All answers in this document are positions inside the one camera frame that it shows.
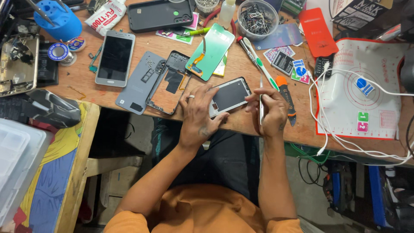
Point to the person's right hand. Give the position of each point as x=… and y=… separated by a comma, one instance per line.
x=275, y=113

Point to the person's left hand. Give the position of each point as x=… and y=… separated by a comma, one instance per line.
x=197, y=119

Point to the silver tweezers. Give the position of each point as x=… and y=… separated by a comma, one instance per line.
x=261, y=85

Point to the black and white phone body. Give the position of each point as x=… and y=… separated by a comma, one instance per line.
x=231, y=95

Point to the orange and black opener tool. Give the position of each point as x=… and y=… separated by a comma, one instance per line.
x=286, y=93

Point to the green and pink wipe packet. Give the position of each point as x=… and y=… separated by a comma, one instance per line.
x=304, y=79
x=363, y=122

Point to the white and green toothbrush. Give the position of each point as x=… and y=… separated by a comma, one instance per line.
x=263, y=69

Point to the black trousers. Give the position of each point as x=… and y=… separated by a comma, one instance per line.
x=223, y=158

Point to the small black phone battery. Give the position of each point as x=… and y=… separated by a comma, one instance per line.
x=282, y=63

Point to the blue wipe packet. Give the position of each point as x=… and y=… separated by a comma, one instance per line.
x=299, y=68
x=364, y=86

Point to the yellow and green packet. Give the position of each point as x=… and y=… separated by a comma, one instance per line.
x=221, y=66

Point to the patterned card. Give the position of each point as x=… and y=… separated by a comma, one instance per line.
x=273, y=51

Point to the black keypad phone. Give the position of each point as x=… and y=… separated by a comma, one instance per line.
x=323, y=66

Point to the grey phone back cover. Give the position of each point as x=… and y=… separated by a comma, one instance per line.
x=137, y=84

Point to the red-capped silver screwdriver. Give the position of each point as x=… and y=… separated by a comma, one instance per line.
x=245, y=48

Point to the white red-edged work mat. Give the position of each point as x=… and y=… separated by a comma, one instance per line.
x=346, y=106

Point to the green-backed phone screen panel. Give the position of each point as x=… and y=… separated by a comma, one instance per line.
x=215, y=45

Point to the blue shiny film sheet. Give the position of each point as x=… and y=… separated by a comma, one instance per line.
x=284, y=35

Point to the pink and green sticker sheet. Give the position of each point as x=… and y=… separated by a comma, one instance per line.
x=186, y=38

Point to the green screwdriver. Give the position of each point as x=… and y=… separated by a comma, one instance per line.
x=197, y=32

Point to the red screen protector sheet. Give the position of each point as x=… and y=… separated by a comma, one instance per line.
x=317, y=32

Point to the clear cup of metal parts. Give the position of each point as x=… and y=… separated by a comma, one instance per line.
x=257, y=21

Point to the orange shirt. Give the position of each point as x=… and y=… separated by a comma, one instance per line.
x=200, y=213

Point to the silver smartphone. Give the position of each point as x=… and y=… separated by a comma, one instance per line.
x=114, y=58

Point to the green box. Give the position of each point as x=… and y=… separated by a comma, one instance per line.
x=292, y=5

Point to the small clear plastic bottle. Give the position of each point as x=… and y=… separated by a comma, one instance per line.
x=227, y=13

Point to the black phone case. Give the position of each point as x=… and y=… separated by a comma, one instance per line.
x=160, y=14

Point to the clear tub of screws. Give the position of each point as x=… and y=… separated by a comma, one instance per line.
x=207, y=5

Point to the heap of tools under table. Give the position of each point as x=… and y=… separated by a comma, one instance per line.
x=372, y=197

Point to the black printed carton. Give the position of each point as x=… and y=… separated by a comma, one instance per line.
x=359, y=13

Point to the white glue packet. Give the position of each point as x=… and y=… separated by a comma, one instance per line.
x=105, y=16

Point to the black hot air tool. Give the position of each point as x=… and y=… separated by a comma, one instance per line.
x=55, y=108

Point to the colourful printed side table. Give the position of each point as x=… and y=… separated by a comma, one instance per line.
x=61, y=168

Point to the large black phone battery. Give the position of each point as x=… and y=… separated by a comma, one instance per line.
x=48, y=68

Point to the blue tool holder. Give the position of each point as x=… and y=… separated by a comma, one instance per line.
x=61, y=21

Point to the clear plastic storage box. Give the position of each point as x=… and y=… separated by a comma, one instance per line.
x=17, y=161

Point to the gold opened phone body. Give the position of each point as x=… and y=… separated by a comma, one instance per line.
x=17, y=71

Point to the tweezers in tool holder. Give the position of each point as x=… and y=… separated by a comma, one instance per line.
x=42, y=13

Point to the black phone middle frame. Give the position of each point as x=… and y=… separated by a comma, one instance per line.
x=176, y=63

